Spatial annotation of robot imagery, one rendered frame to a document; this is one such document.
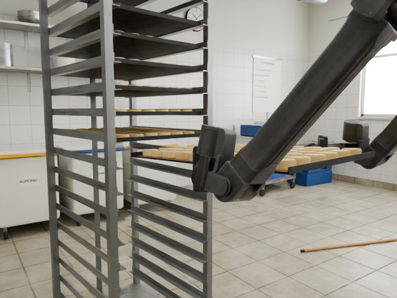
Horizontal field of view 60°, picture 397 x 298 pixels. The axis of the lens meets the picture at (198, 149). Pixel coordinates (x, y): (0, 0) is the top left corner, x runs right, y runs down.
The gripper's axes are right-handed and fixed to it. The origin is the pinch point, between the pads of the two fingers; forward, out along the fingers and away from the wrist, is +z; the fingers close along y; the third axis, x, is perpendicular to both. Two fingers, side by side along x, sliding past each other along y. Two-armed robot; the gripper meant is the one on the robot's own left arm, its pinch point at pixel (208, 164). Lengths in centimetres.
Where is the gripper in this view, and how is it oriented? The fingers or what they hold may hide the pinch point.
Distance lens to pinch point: 85.3
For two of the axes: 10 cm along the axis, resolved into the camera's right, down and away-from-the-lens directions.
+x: 10.0, 0.1, -0.6
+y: 0.0, 10.0, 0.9
